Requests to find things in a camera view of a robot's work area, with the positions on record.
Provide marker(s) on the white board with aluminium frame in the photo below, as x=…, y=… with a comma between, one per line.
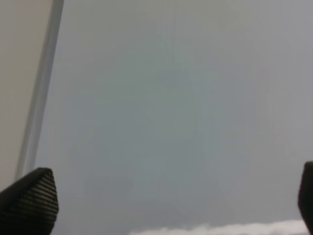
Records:
x=179, y=117

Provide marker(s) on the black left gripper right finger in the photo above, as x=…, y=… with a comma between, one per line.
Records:
x=305, y=196

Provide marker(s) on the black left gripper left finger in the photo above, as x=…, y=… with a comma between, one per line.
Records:
x=30, y=205

